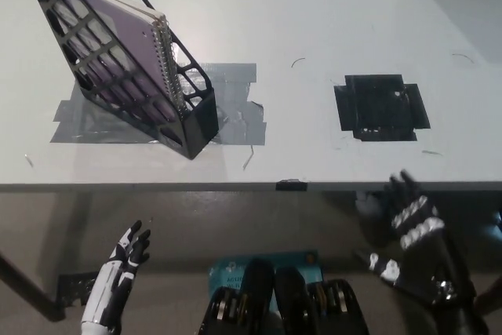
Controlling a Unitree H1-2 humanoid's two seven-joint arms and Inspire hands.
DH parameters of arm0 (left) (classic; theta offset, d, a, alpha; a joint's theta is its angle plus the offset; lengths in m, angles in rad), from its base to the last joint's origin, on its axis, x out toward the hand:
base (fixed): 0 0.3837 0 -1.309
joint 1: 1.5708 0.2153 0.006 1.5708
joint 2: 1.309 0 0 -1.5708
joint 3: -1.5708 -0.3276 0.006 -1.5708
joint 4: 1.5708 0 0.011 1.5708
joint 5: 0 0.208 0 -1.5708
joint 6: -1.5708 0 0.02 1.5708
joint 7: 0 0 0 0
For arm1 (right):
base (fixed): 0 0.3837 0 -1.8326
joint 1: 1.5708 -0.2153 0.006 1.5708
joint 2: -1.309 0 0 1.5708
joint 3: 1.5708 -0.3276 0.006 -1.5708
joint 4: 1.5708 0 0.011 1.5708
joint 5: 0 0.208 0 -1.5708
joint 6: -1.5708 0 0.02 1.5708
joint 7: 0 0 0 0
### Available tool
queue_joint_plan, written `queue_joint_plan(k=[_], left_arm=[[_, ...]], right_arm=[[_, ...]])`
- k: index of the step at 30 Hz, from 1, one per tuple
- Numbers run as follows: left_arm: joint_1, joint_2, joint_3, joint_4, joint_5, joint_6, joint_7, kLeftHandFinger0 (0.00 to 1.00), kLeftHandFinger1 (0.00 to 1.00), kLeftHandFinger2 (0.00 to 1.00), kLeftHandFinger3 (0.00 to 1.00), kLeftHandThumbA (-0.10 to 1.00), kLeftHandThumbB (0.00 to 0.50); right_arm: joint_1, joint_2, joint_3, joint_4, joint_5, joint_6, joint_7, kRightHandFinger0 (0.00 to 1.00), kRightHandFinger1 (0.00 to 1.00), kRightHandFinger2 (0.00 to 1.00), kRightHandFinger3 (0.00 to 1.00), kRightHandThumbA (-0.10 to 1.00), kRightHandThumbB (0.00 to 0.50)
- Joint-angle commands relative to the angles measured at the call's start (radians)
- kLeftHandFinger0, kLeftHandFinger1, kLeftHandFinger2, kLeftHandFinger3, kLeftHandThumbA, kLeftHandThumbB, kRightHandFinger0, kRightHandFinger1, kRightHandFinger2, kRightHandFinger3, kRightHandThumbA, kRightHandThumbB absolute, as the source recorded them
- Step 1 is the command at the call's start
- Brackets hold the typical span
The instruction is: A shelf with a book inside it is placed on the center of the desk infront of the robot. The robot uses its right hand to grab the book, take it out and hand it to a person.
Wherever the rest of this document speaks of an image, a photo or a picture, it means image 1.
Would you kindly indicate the black lattice file holder shelf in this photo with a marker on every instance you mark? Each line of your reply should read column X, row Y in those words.
column 200, row 123

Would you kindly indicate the purple spiral notebook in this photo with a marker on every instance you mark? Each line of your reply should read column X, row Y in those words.
column 129, row 33

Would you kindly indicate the small black tape strip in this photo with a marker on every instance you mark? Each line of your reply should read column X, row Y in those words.
column 291, row 185

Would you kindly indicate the dark grey rounded object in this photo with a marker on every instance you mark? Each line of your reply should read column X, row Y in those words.
column 496, row 225

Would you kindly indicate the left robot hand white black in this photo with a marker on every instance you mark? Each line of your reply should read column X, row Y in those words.
column 106, row 284

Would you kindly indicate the teal label plate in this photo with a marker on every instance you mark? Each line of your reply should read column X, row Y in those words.
column 231, row 272

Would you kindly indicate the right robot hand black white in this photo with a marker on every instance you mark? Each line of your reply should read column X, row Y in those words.
column 431, row 260

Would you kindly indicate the black table leg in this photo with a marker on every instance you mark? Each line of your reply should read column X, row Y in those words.
column 31, row 288

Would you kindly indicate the grey tape patch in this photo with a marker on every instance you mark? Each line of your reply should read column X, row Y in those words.
column 239, row 119

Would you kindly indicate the black tape patch square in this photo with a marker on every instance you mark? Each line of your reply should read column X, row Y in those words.
column 380, row 107

